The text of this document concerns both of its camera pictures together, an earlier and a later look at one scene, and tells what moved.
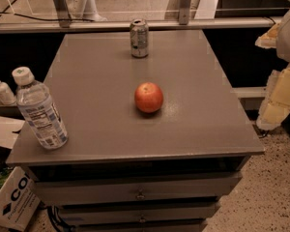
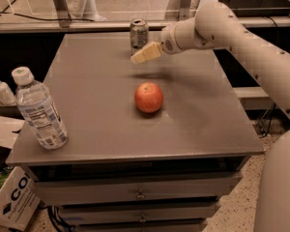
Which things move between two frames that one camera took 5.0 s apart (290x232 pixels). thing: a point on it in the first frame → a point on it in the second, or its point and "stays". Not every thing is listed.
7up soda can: [139, 38] stays
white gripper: [289, 38] → [168, 41]
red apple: [149, 97] stays
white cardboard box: [15, 202] stays
